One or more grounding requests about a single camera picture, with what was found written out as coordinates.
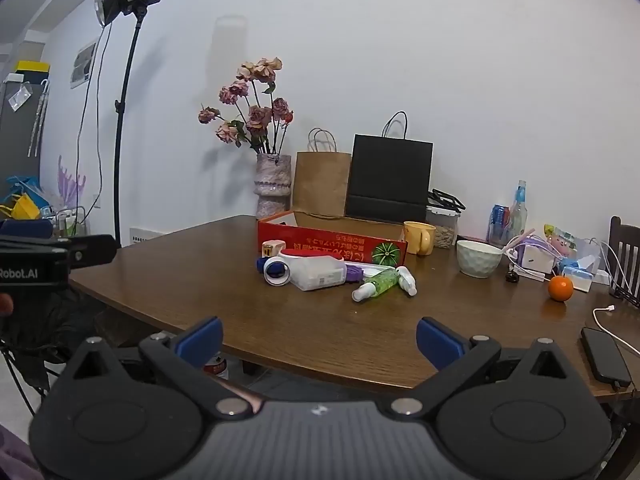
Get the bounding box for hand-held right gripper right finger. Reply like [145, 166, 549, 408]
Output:
[390, 317, 574, 419]

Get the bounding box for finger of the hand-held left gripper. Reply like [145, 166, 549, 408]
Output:
[68, 233, 121, 267]

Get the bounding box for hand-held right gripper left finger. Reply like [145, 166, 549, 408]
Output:
[69, 316, 262, 419]

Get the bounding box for small white bottle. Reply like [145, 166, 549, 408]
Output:
[396, 266, 418, 296]

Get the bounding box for green spray bottle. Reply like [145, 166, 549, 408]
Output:
[351, 268, 401, 303]

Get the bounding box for white tape roll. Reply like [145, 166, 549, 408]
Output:
[263, 256, 296, 287]

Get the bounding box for white rectangular plastic bottle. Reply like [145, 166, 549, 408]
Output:
[279, 248, 348, 292]

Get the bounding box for red cardboard box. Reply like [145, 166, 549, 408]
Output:
[257, 210, 409, 267]

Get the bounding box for red can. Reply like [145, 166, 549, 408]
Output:
[204, 354, 230, 381]

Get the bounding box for yellow bag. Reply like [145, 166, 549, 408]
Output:
[0, 194, 42, 221]

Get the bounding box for dark cloth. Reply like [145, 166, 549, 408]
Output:
[0, 287, 108, 396]

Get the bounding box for blue bag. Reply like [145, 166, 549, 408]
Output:
[4, 175, 45, 202]

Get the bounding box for white bowl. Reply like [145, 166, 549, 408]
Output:
[456, 240, 504, 279]

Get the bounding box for yellow mug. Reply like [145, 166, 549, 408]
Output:
[403, 221, 437, 256]

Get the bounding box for clear container with black lid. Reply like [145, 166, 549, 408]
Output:
[426, 188, 466, 250]

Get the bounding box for white charger box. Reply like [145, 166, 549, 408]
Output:
[517, 245, 557, 274]

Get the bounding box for blue drink can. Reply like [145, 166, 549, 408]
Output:
[487, 204, 511, 246]

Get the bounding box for orange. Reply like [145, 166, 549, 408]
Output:
[548, 276, 574, 303]

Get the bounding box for grey cabinet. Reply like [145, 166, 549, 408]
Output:
[0, 79, 51, 182]

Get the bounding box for blue white tissue pack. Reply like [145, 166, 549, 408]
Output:
[559, 264, 599, 292]

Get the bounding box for clear glass bottle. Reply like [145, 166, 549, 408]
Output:
[510, 180, 529, 242]

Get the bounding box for colourful snack bag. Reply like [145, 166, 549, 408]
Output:
[544, 224, 577, 261]

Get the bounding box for black phone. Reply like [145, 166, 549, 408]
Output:
[580, 327, 634, 389]

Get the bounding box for black paper bag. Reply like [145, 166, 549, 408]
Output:
[345, 111, 434, 224]

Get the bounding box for pink ceramic vase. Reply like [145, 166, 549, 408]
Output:
[255, 153, 293, 221]

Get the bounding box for clear plastic bag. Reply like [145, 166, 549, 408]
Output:
[570, 237, 607, 277]

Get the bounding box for yellow box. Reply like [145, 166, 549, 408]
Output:
[12, 60, 52, 86]

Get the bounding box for brown paper bag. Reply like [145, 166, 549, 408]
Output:
[291, 128, 352, 219]

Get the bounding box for dark wooden chair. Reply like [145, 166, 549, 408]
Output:
[607, 216, 640, 309]

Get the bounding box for dried pink flowers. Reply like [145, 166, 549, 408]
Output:
[198, 56, 294, 156]

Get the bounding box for black light cable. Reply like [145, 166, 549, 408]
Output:
[76, 24, 110, 211]

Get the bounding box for purple cable bundle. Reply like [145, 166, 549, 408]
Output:
[506, 232, 553, 263]

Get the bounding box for white charging cable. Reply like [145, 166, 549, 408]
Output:
[593, 240, 640, 357]

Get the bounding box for wall poster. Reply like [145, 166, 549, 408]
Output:
[70, 40, 98, 90]

